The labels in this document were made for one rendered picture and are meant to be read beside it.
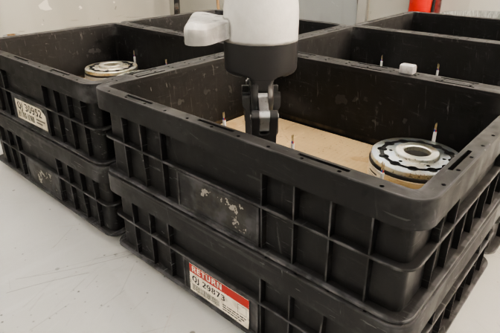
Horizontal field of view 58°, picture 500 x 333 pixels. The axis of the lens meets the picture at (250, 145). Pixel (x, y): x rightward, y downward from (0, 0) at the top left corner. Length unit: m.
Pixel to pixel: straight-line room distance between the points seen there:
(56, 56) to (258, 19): 0.61
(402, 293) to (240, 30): 0.26
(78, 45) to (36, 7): 3.05
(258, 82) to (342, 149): 0.21
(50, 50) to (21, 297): 0.51
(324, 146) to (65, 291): 0.37
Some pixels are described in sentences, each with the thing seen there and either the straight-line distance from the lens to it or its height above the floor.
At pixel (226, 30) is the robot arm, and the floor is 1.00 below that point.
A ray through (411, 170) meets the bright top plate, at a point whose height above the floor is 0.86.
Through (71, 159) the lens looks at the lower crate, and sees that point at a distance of 0.66.
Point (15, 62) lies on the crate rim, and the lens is 0.73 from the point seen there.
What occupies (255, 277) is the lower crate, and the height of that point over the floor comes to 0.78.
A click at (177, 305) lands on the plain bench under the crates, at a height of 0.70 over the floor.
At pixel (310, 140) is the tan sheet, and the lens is 0.63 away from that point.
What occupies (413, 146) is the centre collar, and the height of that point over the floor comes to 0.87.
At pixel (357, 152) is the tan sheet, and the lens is 0.61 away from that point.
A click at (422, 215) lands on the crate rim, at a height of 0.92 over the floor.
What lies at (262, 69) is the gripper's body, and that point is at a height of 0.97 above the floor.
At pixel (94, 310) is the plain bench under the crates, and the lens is 0.57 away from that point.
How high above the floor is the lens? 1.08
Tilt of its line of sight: 24 degrees down
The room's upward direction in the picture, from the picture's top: straight up
